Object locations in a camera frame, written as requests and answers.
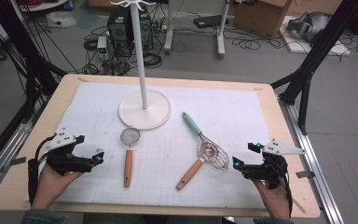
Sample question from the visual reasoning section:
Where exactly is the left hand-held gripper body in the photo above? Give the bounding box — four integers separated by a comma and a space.
45, 126, 95, 175

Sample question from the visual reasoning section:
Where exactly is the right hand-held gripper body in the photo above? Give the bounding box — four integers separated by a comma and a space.
242, 138, 306, 190

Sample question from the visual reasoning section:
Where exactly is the mesh strainer with wooden handle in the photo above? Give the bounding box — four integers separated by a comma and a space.
119, 126, 142, 189

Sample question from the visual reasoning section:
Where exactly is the whisk with green handle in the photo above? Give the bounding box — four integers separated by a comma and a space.
181, 112, 230, 172

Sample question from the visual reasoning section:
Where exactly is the white hook stand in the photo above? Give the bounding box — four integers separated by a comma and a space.
110, 0, 172, 131

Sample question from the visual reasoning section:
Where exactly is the person's left hand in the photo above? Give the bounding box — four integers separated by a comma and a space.
31, 164, 83, 210

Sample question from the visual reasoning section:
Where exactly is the person's right hand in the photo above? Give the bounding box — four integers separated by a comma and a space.
252, 180, 292, 220

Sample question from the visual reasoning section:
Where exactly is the white grid mat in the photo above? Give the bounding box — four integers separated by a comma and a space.
27, 81, 289, 210

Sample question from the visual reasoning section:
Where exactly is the small white and green device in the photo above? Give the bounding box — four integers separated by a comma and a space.
96, 35, 108, 54

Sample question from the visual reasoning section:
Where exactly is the white foam board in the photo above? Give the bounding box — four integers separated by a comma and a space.
279, 15, 352, 57

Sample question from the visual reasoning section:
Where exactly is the black computer tower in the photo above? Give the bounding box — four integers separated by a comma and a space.
106, 5, 154, 59

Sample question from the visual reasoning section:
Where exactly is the clear plastic bag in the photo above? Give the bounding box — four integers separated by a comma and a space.
46, 11, 77, 29

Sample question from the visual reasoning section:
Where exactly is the large cardboard box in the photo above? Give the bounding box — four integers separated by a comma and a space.
232, 0, 293, 39

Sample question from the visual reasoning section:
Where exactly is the flat black box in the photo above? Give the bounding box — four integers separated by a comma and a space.
193, 14, 230, 30

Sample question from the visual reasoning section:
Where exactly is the grey bag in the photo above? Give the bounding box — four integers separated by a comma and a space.
287, 11, 332, 43

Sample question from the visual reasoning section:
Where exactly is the round white table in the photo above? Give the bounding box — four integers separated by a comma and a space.
18, 0, 69, 13

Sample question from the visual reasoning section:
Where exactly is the right hand-held gripper black cable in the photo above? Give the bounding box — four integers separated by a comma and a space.
281, 172, 294, 218

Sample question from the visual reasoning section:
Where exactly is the hand-held gripper black cable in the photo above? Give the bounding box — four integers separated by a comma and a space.
281, 172, 294, 218
27, 135, 57, 206

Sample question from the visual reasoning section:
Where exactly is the left hand-held gripper black cable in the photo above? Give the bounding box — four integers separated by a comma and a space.
27, 135, 57, 206

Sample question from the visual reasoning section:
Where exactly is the aluminium rail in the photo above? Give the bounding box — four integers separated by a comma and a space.
0, 119, 34, 203
278, 96, 344, 224

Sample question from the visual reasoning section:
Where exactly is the black metal frame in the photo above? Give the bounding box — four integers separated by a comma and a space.
0, 0, 68, 125
269, 0, 358, 135

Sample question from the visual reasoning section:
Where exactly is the tangle of black floor cables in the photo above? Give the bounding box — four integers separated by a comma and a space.
83, 26, 163, 77

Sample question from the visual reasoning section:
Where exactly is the white metal floor frame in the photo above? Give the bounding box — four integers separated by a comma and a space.
163, 0, 231, 60

